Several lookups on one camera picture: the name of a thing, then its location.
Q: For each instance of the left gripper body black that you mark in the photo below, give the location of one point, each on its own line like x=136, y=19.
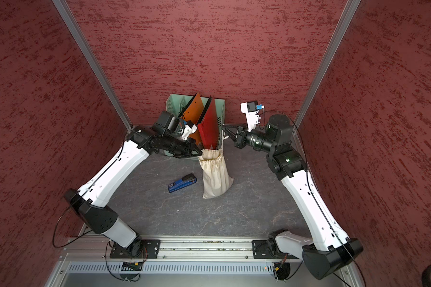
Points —
x=173, y=143

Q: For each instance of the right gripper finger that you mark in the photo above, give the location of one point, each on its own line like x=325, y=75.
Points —
x=233, y=136
x=231, y=130

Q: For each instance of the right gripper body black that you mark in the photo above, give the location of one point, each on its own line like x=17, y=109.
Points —
x=256, y=138

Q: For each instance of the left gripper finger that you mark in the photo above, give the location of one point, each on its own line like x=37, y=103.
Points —
x=185, y=156
x=194, y=150

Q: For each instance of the beige cloth drawstring bag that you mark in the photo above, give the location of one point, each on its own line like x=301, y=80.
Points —
x=216, y=179

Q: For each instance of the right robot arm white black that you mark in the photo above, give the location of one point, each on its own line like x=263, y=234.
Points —
x=329, y=248

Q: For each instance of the red folder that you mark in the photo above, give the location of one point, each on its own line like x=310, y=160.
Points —
x=208, y=125

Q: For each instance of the blue black stapler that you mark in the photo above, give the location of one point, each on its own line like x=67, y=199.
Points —
x=182, y=183

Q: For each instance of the orange folder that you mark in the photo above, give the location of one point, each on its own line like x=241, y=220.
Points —
x=192, y=112

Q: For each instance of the green plastic file organizer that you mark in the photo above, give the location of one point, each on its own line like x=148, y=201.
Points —
x=176, y=103

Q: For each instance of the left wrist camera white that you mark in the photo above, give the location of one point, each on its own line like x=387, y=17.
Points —
x=188, y=128

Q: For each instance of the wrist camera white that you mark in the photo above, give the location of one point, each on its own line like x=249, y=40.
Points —
x=188, y=128
x=251, y=111

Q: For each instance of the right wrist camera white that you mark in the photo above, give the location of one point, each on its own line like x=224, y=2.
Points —
x=251, y=111

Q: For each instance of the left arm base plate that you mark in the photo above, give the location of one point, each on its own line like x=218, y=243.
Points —
x=140, y=249

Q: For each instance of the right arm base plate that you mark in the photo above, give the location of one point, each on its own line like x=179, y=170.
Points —
x=270, y=249

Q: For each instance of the aluminium mounting rail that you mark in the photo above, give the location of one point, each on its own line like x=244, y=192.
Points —
x=172, y=249

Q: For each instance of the left corner aluminium post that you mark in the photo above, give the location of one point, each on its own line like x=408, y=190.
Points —
x=75, y=30

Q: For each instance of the corner aluminium post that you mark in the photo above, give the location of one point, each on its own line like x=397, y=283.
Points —
x=334, y=43
x=75, y=30

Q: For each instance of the right corner aluminium post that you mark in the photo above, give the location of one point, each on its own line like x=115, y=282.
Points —
x=334, y=43

